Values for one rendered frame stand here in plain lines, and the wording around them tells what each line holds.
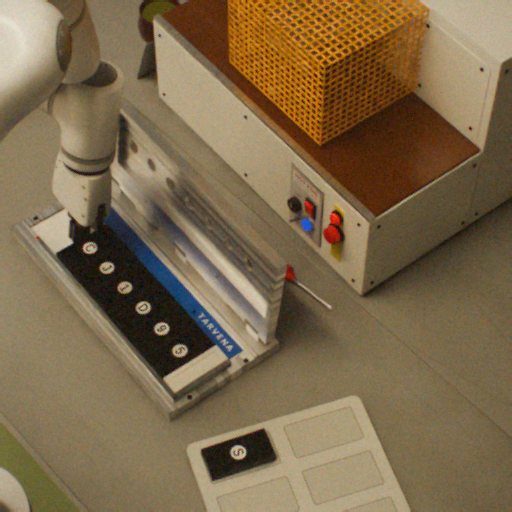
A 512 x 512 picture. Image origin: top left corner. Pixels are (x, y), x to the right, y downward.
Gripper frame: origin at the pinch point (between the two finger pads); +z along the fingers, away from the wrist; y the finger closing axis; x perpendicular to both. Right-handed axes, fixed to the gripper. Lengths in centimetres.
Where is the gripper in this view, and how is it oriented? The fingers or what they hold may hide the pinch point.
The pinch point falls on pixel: (79, 228)
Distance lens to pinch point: 212.4
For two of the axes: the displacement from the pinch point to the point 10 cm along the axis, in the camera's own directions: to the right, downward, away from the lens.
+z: -1.7, 6.9, 7.0
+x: 7.7, -3.5, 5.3
